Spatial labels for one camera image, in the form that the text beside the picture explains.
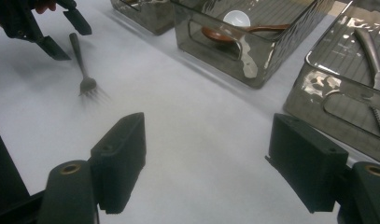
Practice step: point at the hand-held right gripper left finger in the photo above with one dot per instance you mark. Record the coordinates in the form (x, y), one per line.
(120, 161)

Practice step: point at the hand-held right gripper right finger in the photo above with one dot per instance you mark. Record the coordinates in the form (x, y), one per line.
(306, 161)

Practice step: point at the steel fork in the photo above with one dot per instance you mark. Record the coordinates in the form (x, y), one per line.
(81, 62)

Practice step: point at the grey translucent plastic bin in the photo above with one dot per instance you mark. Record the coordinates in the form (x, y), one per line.
(153, 18)
(209, 59)
(312, 102)

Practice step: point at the steel table knife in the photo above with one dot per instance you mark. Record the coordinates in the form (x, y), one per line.
(369, 53)

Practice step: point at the brown wooden spoon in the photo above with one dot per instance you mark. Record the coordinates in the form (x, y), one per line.
(215, 34)

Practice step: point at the white ceramic spoon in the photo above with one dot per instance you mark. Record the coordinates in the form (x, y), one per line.
(237, 18)

